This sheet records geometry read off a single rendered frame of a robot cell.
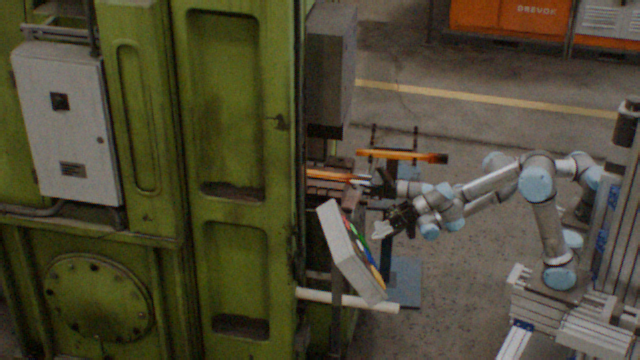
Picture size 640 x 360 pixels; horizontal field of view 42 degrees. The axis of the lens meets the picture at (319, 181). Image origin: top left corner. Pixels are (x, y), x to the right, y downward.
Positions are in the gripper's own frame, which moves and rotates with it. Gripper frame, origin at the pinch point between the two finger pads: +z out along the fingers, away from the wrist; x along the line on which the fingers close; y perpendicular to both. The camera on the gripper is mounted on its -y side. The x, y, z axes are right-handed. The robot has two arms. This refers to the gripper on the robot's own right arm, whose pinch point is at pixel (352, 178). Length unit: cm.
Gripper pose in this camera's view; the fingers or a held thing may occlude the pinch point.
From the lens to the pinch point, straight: 371.4
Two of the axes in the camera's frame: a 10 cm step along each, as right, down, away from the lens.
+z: -9.8, -1.3, 1.8
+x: 2.2, -5.6, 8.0
